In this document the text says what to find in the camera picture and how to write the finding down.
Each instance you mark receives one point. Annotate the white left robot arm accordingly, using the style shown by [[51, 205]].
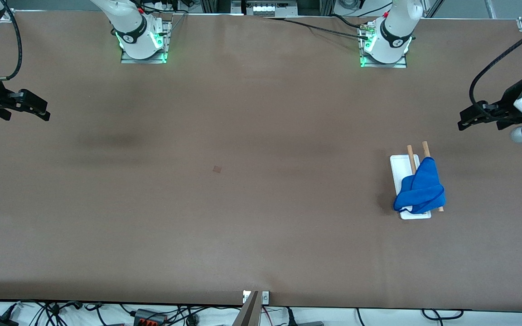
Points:
[[397, 27]]

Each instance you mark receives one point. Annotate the brown camera post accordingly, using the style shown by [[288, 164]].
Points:
[[248, 314]]

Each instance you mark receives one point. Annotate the white rack with wooden bars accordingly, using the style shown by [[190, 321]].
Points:
[[399, 170]]

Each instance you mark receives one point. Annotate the blue microfibre towel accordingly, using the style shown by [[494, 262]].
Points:
[[424, 188]]

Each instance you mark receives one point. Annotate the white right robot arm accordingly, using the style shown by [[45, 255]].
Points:
[[129, 22]]

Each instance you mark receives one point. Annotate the black orange power strip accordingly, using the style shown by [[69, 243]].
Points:
[[150, 317]]

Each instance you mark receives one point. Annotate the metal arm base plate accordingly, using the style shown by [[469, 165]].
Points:
[[145, 60], [385, 65]]

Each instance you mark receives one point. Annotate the small metal bracket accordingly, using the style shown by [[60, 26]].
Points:
[[265, 297]]

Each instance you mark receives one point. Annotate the white connector box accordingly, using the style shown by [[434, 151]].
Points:
[[265, 8]]

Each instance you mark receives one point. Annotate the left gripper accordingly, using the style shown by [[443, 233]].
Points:
[[508, 105]]

